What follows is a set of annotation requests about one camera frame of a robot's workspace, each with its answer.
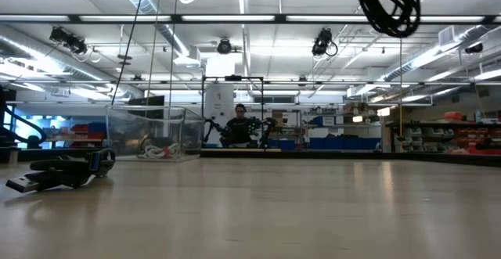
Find black curved hose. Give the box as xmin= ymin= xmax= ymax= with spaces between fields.
xmin=0 ymin=88 xmax=47 ymax=150

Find white cable with red tie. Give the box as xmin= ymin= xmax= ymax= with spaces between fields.
xmin=137 ymin=142 xmax=182 ymax=160

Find round black ceiling camera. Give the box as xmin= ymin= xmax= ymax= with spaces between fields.
xmin=216 ymin=38 xmax=234 ymax=56

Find black background station frame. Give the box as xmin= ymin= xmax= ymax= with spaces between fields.
xmin=200 ymin=75 xmax=265 ymax=150

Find black looped USB cable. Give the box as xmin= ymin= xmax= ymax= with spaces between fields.
xmin=351 ymin=0 xmax=422 ymax=39

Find red and blue boxes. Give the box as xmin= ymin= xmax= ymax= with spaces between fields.
xmin=70 ymin=121 xmax=107 ymax=149

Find black ceiling camera with cable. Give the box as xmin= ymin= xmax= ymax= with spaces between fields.
xmin=311 ymin=27 xmax=339 ymax=57

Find short black USB cable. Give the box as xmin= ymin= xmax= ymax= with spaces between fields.
xmin=5 ymin=148 xmax=117 ymax=194

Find black monitor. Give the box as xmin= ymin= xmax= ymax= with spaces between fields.
xmin=128 ymin=95 xmax=166 ymax=120

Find clear plastic bin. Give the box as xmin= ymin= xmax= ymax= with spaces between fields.
xmin=104 ymin=105 xmax=206 ymax=163

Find blue storage bins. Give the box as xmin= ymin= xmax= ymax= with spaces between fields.
xmin=308 ymin=135 xmax=383 ymax=151

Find person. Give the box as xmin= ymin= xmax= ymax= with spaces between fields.
xmin=220 ymin=103 xmax=256 ymax=149

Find long thin black cable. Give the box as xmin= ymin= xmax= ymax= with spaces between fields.
xmin=110 ymin=0 xmax=148 ymax=107

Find dark shelf with bins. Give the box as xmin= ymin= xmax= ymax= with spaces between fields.
xmin=385 ymin=110 xmax=501 ymax=155

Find black aluminium table frame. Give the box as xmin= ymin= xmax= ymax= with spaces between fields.
xmin=0 ymin=147 xmax=501 ymax=169

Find black ceiling camera cluster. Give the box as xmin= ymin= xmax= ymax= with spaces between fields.
xmin=49 ymin=26 xmax=89 ymax=56

